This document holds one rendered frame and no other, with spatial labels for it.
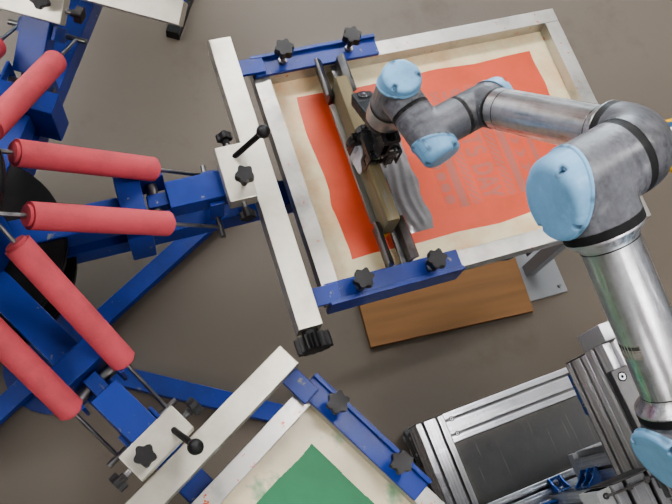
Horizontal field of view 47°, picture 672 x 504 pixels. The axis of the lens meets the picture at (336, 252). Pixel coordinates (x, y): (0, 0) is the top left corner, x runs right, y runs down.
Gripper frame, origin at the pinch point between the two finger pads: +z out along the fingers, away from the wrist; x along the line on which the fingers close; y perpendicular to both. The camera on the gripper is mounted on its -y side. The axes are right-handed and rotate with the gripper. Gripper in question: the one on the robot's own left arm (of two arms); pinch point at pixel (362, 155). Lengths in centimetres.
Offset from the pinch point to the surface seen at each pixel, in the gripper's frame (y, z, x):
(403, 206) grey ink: 12.0, 4.6, 6.6
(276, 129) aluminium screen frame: -11.6, 2.0, -16.1
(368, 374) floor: 32, 101, 11
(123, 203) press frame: 1, -4, -52
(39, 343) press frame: 23, -1, -73
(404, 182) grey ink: 6.5, 4.7, 8.8
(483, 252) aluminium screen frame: 27.6, 1.7, 19.1
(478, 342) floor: 32, 101, 51
